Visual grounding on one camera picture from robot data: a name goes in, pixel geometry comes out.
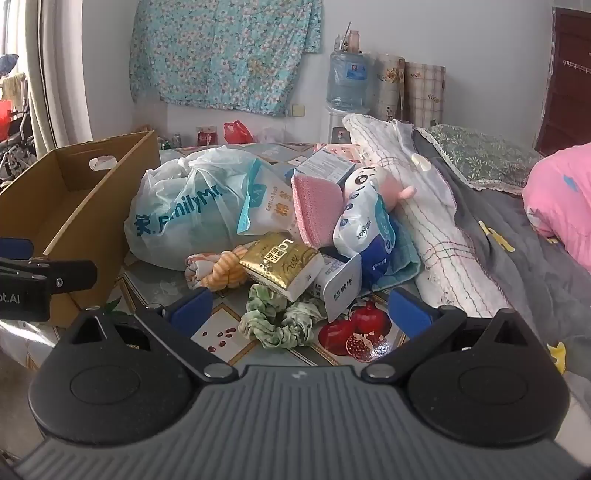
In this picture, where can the orange striped cloth toy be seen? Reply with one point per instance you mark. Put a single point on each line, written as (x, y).
(221, 270)

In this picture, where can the hanging blue garment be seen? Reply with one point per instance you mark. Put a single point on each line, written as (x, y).
(8, 64)

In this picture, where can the white towel with coloured lines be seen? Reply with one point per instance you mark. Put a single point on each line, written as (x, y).
(434, 240)

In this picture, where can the gold tissue pack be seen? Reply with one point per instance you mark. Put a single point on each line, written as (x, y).
(281, 265)

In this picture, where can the small red box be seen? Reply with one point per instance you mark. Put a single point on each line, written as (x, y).
(206, 137)

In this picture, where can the cardboard box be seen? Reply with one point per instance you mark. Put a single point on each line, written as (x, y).
(92, 207)

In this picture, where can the red plastic bag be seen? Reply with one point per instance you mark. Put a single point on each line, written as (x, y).
(238, 133)

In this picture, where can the teal checked towel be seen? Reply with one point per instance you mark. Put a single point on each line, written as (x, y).
(401, 263)

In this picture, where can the pink wet wipes pack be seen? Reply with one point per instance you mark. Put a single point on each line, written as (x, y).
(339, 151)

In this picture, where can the pink pig plush toy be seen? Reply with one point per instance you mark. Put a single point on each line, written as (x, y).
(369, 182)

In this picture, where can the blue water jug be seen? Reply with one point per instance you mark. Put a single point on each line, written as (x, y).
(349, 83)

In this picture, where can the white milk carton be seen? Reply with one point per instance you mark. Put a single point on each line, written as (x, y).
(339, 288)

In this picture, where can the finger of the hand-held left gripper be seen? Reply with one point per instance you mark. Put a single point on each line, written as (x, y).
(16, 248)
(69, 274)

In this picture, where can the white blue tissue pack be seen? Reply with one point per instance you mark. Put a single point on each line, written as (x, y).
(362, 230)

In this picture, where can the white printed plastic bag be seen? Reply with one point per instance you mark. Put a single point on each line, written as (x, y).
(184, 207)

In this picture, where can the hanging red item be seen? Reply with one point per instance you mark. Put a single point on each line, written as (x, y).
(4, 117)

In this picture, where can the wall socket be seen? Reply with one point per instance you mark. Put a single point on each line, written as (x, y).
(298, 110)

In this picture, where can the pink pillow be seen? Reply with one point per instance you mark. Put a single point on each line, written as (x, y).
(561, 203)

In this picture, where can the small white tag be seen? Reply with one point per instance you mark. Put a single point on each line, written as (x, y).
(421, 164)

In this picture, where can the clear bottle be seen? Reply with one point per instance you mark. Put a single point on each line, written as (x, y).
(353, 41)

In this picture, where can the floral paper roll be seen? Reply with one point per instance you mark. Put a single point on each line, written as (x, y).
(388, 87)

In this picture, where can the white teal cotton swab bag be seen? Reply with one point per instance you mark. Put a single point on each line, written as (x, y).
(272, 207)

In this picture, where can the white water dispenser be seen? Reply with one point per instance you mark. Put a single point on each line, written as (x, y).
(339, 129)

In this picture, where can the green floral pillow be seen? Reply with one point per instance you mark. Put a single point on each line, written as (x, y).
(485, 157)

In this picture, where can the grey quilt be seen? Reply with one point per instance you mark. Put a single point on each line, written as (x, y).
(521, 277)

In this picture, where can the teal floral wall cloth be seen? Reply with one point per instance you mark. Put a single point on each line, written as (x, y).
(221, 50)

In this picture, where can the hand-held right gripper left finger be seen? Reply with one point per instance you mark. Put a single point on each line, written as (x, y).
(191, 308)

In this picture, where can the green scrunchie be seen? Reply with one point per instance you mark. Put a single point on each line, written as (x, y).
(261, 323)
(304, 318)

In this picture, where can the small blue white box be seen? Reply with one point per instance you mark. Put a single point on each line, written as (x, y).
(323, 167)

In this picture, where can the pink sponge cloth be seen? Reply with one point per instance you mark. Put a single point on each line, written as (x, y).
(316, 207)

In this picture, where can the metal rack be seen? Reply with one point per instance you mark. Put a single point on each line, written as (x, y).
(16, 147)

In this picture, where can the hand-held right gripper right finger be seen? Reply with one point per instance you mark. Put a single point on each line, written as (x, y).
(408, 310)

